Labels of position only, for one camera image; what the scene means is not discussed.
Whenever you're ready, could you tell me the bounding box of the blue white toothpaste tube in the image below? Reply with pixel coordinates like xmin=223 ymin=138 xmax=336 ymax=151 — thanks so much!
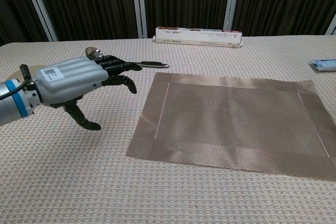
xmin=310 ymin=59 xmax=336 ymax=72

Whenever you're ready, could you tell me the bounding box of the long cookie box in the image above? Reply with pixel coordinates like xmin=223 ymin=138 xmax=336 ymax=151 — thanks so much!
xmin=153 ymin=26 xmax=243 ymax=48

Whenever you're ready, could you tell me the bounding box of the dark pleated curtain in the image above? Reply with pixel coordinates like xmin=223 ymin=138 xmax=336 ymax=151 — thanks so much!
xmin=0 ymin=0 xmax=336 ymax=46

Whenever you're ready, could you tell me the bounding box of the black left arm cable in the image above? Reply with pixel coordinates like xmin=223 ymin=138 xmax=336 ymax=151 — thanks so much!
xmin=0 ymin=63 xmax=37 ymax=101

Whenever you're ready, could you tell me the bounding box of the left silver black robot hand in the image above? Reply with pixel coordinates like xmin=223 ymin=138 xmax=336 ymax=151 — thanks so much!
xmin=34 ymin=55 xmax=144 ymax=131

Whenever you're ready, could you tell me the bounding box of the beige round bowl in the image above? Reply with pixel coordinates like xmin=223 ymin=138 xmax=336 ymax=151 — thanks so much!
xmin=7 ymin=64 xmax=47 ymax=81

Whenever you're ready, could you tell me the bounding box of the steel ladle with black handle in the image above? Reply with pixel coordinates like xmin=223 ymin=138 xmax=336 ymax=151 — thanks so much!
xmin=85 ymin=46 xmax=170 ymax=69

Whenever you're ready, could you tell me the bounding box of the brown woven placemat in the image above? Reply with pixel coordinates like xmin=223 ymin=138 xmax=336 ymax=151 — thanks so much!
xmin=125 ymin=71 xmax=336 ymax=183

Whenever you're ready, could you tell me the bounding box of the beige woven tablecloth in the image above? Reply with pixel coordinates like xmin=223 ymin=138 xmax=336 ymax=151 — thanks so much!
xmin=0 ymin=34 xmax=336 ymax=224

